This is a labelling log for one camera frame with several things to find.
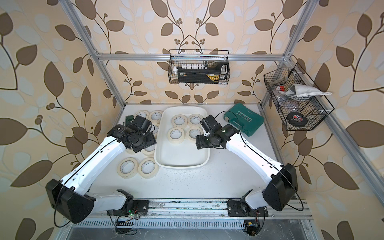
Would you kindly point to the aluminium front rail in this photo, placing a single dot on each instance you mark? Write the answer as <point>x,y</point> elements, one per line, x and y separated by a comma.
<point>217,208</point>

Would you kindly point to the white plastic storage tray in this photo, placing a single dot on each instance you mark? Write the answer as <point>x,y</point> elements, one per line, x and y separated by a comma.
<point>184,155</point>

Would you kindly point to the black yellow box in basket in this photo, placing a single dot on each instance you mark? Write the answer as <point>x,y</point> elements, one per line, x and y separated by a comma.
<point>200,76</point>

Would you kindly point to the masking tape roll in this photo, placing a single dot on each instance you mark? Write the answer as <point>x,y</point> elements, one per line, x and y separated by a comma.
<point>142,113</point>
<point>156,116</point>
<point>155,129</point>
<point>176,135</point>
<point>128,168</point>
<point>193,132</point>
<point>148,168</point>
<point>195,119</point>
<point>179,121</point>
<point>149,151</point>

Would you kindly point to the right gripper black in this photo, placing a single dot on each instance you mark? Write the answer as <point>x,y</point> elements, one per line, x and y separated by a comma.
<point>200,141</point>

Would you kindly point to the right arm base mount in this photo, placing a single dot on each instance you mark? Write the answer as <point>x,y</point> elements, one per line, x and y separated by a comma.
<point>239,208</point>

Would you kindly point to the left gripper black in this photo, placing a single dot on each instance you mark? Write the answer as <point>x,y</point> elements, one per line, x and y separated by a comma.
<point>148,143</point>

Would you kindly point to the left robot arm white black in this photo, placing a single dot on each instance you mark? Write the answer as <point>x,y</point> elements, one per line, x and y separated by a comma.
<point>71,197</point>

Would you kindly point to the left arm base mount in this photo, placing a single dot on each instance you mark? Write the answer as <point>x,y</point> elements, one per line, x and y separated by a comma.
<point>132,209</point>

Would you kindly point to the black tape roll red label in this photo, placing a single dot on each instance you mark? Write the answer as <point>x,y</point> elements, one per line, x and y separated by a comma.
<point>297,119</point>

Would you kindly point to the black wire basket right wall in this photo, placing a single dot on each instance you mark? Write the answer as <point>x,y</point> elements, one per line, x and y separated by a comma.
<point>315,108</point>

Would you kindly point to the grey folded cloth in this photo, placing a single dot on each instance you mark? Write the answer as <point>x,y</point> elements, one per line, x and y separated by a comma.
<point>301,91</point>

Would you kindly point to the black wire basket wall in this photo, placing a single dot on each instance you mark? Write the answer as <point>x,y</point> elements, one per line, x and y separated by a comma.
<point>315,108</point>
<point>196,59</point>

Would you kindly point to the green pipe wrench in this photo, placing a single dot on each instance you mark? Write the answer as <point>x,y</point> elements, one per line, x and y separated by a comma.
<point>128,119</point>

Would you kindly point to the black wire basket back wall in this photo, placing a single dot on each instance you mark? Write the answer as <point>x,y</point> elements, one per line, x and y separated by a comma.
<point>196,59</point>

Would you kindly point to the green plastic tool case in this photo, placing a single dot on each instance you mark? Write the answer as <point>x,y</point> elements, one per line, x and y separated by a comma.
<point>247,121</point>

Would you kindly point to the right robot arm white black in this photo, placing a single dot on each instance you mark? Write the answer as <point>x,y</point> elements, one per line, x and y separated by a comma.
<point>281,180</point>

